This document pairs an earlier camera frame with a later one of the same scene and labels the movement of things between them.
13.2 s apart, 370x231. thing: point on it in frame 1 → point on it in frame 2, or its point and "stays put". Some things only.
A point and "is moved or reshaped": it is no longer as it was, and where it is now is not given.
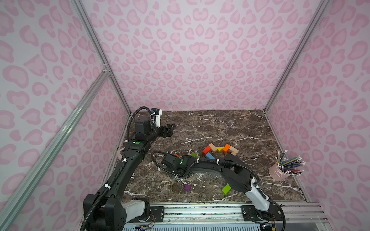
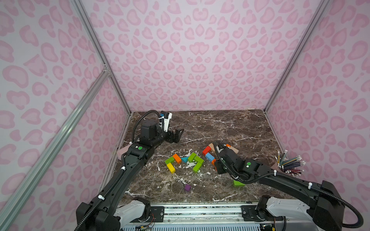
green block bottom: x=226 y=189 is moved or reshaped
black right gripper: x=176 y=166 → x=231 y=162
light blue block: x=209 y=156 stays put
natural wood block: x=234 y=151 stays put
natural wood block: x=213 y=147 stays put
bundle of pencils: x=289 y=166 stays put
